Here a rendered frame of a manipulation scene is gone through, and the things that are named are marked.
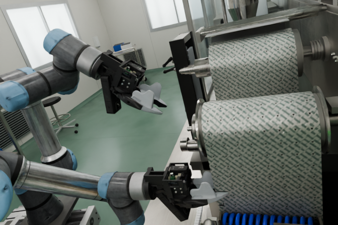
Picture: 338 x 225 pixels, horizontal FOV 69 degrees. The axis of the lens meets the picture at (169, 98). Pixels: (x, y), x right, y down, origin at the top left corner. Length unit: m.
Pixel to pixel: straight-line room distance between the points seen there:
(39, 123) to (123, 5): 5.77
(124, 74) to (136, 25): 6.04
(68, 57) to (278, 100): 0.52
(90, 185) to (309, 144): 0.62
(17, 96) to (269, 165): 0.62
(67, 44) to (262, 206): 0.63
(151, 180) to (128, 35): 6.25
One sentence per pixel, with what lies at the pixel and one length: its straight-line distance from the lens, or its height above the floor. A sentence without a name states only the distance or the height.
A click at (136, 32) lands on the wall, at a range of 6.69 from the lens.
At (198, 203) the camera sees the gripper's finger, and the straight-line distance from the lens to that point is 0.66.
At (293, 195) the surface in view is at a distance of 0.66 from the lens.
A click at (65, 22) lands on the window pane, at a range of 5.92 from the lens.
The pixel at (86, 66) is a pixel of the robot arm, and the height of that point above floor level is 1.46.
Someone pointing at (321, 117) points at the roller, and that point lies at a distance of 0.57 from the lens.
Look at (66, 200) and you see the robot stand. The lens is 1.37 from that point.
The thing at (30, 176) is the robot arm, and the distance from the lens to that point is 0.79.
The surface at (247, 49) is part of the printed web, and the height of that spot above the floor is 1.38.
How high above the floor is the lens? 1.55
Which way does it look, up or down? 20 degrees down
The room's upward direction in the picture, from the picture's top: 15 degrees counter-clockwise
